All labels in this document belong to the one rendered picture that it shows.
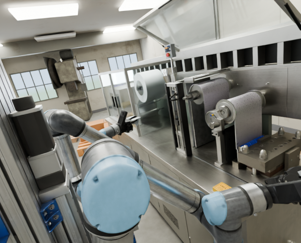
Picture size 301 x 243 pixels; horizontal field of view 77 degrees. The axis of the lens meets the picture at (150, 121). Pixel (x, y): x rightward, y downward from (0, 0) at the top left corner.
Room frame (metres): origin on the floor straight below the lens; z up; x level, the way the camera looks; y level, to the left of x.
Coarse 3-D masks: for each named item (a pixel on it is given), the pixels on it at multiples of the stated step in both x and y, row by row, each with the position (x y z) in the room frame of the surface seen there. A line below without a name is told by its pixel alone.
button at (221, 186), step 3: (219, 183) 0.85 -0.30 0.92; (222, 183) 0.85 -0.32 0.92; (216, 186) 0.84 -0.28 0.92; (219, 186) 0.83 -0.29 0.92; (222, 186) 0.83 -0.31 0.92; (225, 186) 0.82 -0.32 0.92; (228, 186) 0.82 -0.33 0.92; (213, 189) 0.83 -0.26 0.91; (216, 189) 0.81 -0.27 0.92; (219, 189) 0.81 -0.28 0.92; (222, 189) 0.80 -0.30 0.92
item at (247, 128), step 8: (256, 112) 1.08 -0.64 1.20; (240, 120) 1.02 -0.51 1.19; (248, 120) 1.05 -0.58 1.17; (256, 120) 1.08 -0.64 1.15; (240, 128) 1.02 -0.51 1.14; (248, 128) 1.05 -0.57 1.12; (256, 128) 1.08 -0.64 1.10; (240, 136) 1.02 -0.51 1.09; (248, 136) 1.05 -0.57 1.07; (256, 136) 1.07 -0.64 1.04; (240, 144) 1.02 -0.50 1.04
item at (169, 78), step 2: (176, 74) 1.72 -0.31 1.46; (162, 76) 1.76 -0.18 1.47; (164, 76) 1.72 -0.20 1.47; (166, 76) 1.70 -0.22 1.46; (168, 76) 1.70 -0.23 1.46; (170, 76) 1.69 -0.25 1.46; (172, 76) 1.70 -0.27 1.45; (176, 76) 1.73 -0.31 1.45; (164, 78) 1.73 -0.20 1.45; (166, 78) 1.71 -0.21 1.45; (168, 78) 1.70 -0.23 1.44; (170, 78) 1.70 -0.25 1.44; (172, 78) 1.70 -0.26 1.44; (176, 78) 1.74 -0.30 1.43; (164, 80) 1.74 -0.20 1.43; (166, 80) 1.72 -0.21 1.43; (168, 80) 1.71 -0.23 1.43; (170, 80) 1.71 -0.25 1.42; (172, 80) 1.71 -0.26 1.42; (166, 82) 1.73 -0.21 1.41; (172, 88) 1.73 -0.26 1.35; (178, 126) 1.71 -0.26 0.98; (178, 128) 1.71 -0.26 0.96; (178, 130) 1.71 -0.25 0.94
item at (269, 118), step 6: (186, 102) 1.95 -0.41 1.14; (186, 108) 1.96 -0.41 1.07; (264, 114) 1.18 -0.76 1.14; (264, 120) 1.18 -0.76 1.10; (270, 120) 1.16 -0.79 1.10; (228, 126) 1.46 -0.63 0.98; (264, 126) 1.18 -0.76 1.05; (270, 126) 1.16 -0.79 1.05; (264, 132) 1.18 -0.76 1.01; (270, 132) 1.16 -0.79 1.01
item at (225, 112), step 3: (219, 108) 1.07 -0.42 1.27; (222, 108) 1.05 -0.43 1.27; (225, 108) 1.03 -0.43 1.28; (228, 108) 1.03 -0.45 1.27; (222, 111) 1.05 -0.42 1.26; (225, 111) 1.03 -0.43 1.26; (228, 111) 1.02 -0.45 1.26; (219, 114) 1.07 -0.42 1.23; (222, 114) 1.06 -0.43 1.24; (225, 114) 1.03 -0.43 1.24; (228, 114) 1.02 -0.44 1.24; (222, 117) 1.05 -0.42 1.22; (225, 117) 1.03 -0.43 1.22
